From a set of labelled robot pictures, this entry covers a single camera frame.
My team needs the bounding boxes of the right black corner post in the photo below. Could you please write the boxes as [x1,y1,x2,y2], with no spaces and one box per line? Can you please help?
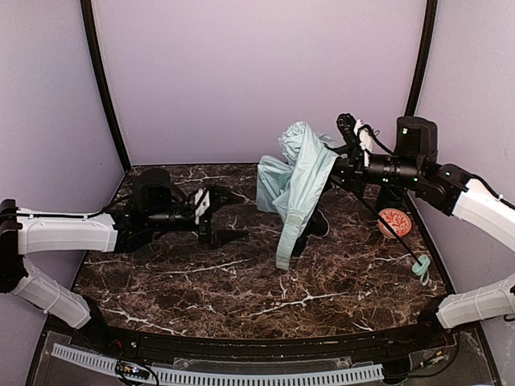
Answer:
[404,0,438,116]

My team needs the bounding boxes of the dark green cup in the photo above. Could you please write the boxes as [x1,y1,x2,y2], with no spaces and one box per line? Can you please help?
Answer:
[378,187,405,208]

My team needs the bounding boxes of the left black corner post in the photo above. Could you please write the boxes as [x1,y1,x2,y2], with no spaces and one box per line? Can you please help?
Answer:
[80,0,132,174]

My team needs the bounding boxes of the mint green folding umbrella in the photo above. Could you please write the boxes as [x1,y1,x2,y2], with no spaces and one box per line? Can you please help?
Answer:
[256,119,431,285]

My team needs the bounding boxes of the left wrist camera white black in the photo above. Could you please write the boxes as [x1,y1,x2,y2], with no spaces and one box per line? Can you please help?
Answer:
[194,187,210,224]

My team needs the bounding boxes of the black corner post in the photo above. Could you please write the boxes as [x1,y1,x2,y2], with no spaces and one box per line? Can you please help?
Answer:
[404,0,438,116]
[80,0,132,174]

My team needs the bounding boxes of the red white patterned bowl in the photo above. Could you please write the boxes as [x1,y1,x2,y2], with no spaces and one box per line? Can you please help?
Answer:
[377,208,412,239]

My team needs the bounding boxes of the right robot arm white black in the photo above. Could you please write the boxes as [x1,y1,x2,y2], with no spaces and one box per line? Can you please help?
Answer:
[330,113,514,330]

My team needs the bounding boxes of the grey slotted cable duct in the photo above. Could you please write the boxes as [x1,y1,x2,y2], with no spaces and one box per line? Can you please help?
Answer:
[51,343,385,385]

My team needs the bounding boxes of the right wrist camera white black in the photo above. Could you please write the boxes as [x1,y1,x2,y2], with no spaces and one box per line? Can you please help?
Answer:
[336,113,373,167]

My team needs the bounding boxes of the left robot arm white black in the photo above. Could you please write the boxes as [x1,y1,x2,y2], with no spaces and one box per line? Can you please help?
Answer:
[1,168,248,331]

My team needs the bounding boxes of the black front frame rail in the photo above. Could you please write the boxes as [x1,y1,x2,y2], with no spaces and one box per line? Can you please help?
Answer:
[43,311,484,365]

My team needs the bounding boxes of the small green circuit board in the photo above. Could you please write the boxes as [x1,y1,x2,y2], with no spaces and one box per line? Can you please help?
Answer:
[114,361,150,381]

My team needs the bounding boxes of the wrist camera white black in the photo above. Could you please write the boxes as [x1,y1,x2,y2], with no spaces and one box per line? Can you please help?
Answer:
[336,113,373,167]
[194,187,210,224]

